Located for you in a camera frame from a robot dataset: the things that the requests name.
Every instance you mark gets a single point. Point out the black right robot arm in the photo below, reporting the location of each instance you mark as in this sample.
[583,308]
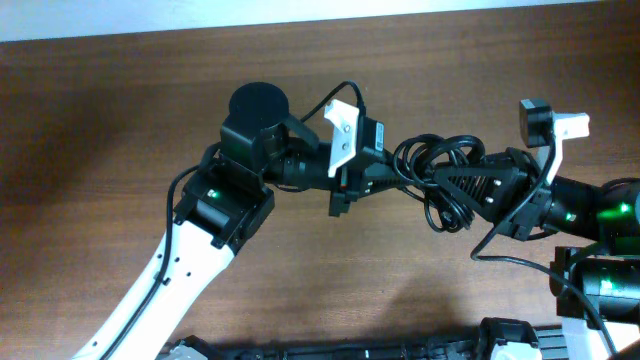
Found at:
[598,283]

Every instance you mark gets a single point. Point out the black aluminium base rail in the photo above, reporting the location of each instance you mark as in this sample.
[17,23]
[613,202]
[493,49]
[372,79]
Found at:
[516,337]

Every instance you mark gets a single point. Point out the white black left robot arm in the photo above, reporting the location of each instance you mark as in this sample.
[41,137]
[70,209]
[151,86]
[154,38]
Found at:
[215,207]

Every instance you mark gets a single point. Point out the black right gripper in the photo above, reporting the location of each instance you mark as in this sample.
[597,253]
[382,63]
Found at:
[530,198]

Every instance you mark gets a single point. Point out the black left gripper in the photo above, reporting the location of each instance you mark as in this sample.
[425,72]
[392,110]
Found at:
[348,188]

